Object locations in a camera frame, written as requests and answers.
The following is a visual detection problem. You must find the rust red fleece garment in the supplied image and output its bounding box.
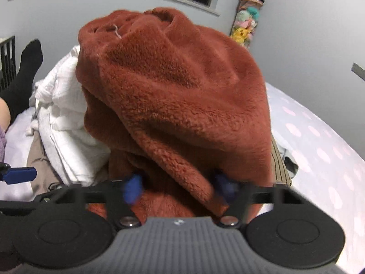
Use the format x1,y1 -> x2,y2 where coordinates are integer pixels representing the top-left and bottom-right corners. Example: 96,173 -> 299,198
76,8 -> 274,221

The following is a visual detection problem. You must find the purple fuzzy sweater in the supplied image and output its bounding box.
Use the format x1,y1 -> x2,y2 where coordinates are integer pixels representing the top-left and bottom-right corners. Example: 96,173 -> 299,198
0,127 -> 7,163

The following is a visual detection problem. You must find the brown striped garment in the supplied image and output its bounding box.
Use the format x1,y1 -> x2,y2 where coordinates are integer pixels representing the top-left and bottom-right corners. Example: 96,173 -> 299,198
271,135 -> 292,187

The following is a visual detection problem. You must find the grey garment piece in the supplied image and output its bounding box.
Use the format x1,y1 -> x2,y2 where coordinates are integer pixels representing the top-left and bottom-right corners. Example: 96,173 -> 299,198
277,144 -> 299,179

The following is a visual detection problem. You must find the white knitted garment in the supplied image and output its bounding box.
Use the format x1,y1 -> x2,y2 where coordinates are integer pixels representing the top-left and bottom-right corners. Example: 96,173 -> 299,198
29,45 -> 110,186

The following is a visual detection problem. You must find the black sock foot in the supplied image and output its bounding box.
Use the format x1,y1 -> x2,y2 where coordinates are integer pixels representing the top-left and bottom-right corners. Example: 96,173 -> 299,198
1,39 -> 43,132

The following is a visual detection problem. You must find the hanging plush toy organizer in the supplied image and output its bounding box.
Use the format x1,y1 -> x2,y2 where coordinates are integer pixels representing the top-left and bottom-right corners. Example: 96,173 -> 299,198
229,0 -> 265,48

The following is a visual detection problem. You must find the grey wall plate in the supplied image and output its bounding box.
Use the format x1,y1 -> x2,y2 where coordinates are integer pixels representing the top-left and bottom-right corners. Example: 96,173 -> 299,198
351,63 -> 365,80

